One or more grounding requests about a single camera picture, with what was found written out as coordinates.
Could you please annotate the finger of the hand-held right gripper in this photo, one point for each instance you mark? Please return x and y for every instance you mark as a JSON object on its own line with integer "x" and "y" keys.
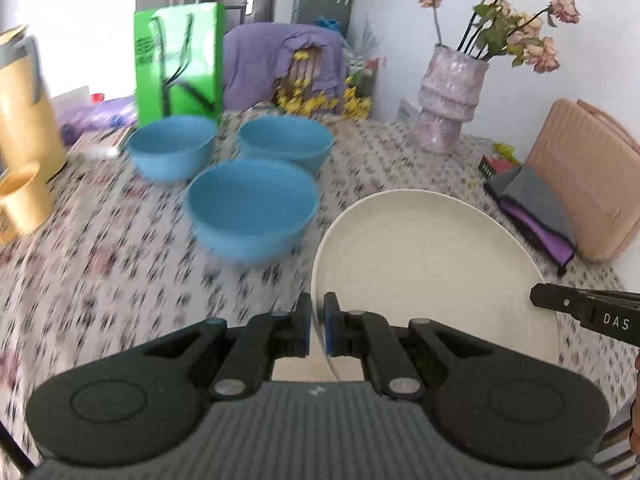
{"x": 560, "y": 301}

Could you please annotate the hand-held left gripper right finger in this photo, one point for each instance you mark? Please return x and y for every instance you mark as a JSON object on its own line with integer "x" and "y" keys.
{"x": 330, "y": 326}

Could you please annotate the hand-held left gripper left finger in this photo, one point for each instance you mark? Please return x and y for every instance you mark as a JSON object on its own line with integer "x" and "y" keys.
{"x": 303, "y": 327}

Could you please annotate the cream plate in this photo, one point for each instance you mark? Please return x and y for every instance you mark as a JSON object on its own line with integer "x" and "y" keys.
{"x": 435, "y": 260}

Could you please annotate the blue bowl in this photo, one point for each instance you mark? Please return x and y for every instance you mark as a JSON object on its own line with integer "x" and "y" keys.
{"x": 170, "y": 147}
{"x": 250, "y": 215}
{"x": 287, "y": 140}

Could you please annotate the purple folded cloth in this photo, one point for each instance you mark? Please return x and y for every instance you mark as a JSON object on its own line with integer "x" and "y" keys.
{"x": 540, "y": 240}

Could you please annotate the purple and grey cloths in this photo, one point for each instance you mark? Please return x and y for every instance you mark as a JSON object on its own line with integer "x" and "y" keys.
{"x": 535, "y": 195}

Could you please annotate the pink hard case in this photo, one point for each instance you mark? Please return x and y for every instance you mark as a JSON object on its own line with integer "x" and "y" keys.
{"x": 585, "y": 180}

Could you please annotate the striped cloth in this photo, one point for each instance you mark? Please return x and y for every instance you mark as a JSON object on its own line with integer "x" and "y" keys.
{"x": 617, "y": 455}

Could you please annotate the yellow flower sprigs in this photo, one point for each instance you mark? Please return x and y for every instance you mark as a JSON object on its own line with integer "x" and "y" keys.
{"x": 310, "y": 102}

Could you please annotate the pink textured vase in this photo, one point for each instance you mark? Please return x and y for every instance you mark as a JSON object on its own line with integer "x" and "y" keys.
{"x": 447, "y": 95}

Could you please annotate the glass container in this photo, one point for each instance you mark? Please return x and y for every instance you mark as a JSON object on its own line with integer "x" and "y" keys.
{"x": 362, "y": 77}

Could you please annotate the white flat book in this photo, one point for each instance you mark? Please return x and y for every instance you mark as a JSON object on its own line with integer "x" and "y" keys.
{"x": 107, "y": 142}

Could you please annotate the purple covered chair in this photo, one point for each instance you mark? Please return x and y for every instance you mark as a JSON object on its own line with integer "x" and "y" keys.
{"x": 255, "y": 60}

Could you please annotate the dried pink roses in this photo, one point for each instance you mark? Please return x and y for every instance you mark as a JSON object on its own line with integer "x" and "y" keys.
{"x": 510, "y": 30}

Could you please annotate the green paper bag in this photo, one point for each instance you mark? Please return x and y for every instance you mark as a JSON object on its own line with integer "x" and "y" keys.
{"x": 180, "y": 60}

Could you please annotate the purple plastic packet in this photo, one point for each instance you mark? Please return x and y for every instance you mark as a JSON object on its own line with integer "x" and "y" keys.
{"x": 95, "y": 117}

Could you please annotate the blue plastic bag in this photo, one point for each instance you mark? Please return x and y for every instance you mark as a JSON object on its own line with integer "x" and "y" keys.
{"x": 330, "y": 25}

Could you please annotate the yellow mug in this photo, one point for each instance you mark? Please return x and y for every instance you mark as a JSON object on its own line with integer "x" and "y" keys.
{"x": 22, "y": 205}

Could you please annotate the yellow thermos jug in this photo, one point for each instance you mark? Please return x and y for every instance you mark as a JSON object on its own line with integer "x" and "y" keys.
{"x": 25, "y": 110}

